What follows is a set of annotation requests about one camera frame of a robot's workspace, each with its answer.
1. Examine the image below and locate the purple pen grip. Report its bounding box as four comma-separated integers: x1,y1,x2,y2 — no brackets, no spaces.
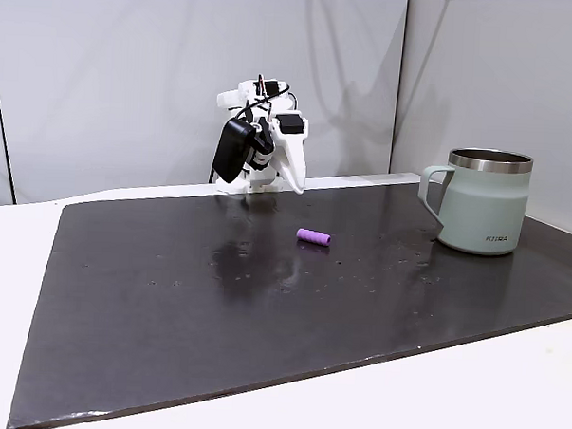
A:
295,226,333,249

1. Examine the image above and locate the black table mat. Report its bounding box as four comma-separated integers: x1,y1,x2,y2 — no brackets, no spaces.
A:
6,164,572,429

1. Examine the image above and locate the pale green steel mug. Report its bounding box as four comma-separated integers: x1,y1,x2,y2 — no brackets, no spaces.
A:
415,145,536,258

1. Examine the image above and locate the black oval camera box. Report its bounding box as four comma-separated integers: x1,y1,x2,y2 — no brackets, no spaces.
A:
212,117,256,186

